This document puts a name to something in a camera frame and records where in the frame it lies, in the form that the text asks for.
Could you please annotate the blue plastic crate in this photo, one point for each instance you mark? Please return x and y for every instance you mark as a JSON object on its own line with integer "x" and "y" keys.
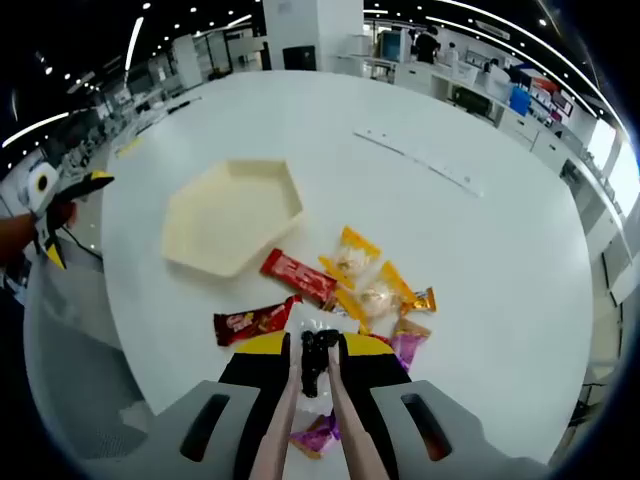
{"x": 520, "y": 100}

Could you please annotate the red chocolate bar food packet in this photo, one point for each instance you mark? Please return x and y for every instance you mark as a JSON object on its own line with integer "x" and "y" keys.
{"x": 295, "y": 277}

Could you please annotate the ceiling air conditioner vent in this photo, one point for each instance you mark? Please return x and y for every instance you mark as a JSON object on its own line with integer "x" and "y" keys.
{"x": 492, "y": 29}

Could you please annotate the white cabinet counter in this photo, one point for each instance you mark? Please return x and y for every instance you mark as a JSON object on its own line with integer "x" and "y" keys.
{"x": 542, "y": 142}

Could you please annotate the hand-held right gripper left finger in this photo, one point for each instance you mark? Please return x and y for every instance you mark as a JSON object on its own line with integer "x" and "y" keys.
{"x": 240, "y": 400}

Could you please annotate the cyan lit computer monitor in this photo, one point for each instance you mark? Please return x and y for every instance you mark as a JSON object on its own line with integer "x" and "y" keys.
{"x": 390, "y": 44}

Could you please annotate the person's left hand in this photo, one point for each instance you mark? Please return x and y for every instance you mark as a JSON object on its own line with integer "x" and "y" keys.
{"x": 67, "y": 214}

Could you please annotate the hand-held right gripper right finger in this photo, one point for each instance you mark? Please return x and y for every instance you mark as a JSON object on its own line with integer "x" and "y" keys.
{"x": 400, "y": 415}

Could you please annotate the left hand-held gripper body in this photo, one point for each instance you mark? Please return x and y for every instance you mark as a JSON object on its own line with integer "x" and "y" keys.
{"x": 42, "y": 182}

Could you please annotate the curved ceiling light strip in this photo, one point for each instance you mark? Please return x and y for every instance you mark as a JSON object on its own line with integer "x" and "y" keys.
{"x": 525, "y": 52}

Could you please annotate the purple brown snack food packet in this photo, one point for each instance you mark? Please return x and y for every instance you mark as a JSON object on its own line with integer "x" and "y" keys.
{"x": 315, "y": 435}

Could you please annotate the small golden candy food packet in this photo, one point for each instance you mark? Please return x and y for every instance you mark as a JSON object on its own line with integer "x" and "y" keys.
{"x": 424, "y": 301}

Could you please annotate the yellow clear pastry food packet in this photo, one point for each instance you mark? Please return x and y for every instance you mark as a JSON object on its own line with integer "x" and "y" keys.
{"x": 350, "y": 257}
{"x": 382, "y": 295}

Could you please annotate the cream hexagonal container tray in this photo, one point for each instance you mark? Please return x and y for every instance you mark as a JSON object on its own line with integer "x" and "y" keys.
{"x": 230, "y": 220}

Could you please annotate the black office chair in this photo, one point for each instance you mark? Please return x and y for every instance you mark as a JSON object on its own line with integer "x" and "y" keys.
{"x": 471, "y": 100}
{"x": 299, "y": 57}

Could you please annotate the clear dark prune food packet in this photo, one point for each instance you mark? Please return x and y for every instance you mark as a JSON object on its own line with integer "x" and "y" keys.
{"x": 315, "y": 360}

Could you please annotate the red brown wafer food packet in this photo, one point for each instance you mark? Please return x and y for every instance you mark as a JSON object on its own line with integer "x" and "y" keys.
{"x": 250, "y": 322}

